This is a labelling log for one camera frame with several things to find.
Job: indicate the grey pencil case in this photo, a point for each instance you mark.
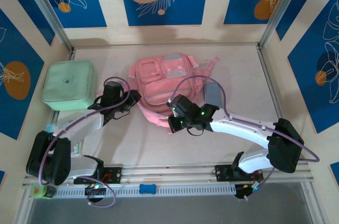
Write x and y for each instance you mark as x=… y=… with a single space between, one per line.
x=213 y=94

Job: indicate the pink backpack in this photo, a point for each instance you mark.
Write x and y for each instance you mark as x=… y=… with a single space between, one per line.
x=164 y=89

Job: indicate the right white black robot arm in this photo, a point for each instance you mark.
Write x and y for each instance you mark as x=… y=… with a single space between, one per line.
x=243 y=131

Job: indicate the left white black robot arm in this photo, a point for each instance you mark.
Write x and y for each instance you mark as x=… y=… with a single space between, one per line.
x=84 y=128

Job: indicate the mint green zip case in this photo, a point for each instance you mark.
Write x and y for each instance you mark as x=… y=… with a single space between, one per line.
x=69 y=83

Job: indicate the green orange paper packet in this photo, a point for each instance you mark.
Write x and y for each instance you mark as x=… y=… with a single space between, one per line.
x=78 y=148

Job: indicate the blue white plastic packet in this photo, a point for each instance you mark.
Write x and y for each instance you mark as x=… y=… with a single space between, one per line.
x=53 y=128

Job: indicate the blue bone-shaped clip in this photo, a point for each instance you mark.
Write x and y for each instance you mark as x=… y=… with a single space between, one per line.
x=147 y=189

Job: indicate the aluminium table side rail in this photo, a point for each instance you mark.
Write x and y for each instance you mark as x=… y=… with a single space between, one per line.
x=268 y=75
x=72 y=54

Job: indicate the aluminium table cross rail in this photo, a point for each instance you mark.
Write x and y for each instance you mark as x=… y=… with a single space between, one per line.
x=164 y=173

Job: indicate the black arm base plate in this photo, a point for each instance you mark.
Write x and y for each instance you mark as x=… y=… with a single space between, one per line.
x=223 y=172
x=114 y=175

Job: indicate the aluminium frame post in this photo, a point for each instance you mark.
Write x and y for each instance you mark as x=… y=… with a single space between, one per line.
x=278 y=9
x=45 y=9

